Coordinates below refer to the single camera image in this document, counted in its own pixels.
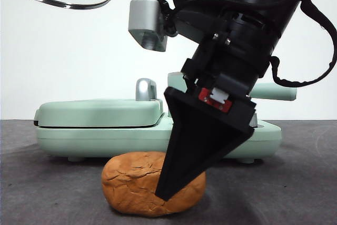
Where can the silver control knob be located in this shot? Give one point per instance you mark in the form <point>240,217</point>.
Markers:
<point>254,122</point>

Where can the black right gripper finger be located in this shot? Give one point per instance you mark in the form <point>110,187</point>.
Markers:
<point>194,146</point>

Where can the green griddle cover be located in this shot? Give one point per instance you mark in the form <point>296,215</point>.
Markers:
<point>100,111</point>

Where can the green breakfast machine base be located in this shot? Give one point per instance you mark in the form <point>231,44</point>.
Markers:
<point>105,140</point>

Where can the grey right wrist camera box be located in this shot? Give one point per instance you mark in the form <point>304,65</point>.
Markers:
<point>143,14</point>

